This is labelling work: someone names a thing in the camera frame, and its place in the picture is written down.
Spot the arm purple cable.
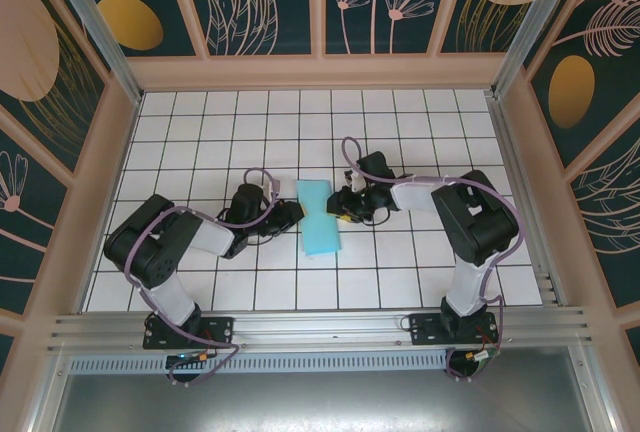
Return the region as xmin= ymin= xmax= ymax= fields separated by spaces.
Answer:
xmin=123 ymin=167 xmax=281 ymax=388
xmin=341 ymin=136 xmax=524 ymax=383

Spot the grey metal sheet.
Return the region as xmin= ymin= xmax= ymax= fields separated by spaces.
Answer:
xmin=49 ymin=370 xmax=596 ymax=432

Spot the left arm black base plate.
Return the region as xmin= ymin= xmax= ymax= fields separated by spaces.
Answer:
xmin=143 ymin=315 xmax=235 ymax=351

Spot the aluminium corner post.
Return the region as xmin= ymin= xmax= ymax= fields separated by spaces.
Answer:
xmin=489 ymin=0 xmax=586 ymax=98
xmin=42 ymin=0 xmax=145 ymax=106

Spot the light blue cloth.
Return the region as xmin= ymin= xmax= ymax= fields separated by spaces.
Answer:
xmin=295 ymin=179 xmax=345 ymax=259

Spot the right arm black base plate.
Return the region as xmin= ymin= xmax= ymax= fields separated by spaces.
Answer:
xmin=408 ymin=312 xmax=500 ymax=348

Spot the right aluminium corner post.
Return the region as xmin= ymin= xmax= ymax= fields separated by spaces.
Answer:
xmin=489 ymin=0 xmax=586 ymax=98

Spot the green controller board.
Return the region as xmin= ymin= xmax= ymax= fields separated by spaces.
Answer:
xmin=164 ymin=350 xmax=211 ymax=368
xmin=462 ymin=348 xmax=502 ymax=371

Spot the long aluminium mounting rail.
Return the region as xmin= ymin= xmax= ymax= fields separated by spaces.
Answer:
xmin=47 ymin=305 xmax=596 ymax=354

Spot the left green controller board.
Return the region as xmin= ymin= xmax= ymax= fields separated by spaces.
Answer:
xmin=164 ymin=350 xmax=211 ymax=368

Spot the aluminium side rail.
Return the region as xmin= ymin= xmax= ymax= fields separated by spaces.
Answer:
xmin=487 ymin=94 xmax=571 ymax=309

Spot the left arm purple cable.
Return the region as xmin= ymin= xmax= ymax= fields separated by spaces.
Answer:
xmin=123 ymin=167 xmax=281 ymax=388

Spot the slotted grey cable duct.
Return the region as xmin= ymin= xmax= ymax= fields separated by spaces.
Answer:
xmin=67 ymin=353 xmax=451 ymax=374

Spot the left aluminium corner post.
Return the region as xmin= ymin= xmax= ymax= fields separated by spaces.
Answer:
xmin=42 ymin=0 xmax=145 ymax=106

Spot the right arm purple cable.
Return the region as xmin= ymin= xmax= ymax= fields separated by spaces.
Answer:
xmin=341 ymin=136 xmax=524 ymax=383

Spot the right green controller board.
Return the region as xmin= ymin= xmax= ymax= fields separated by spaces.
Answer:
xmin=462 ymin=348 xmax=502 ymax=371

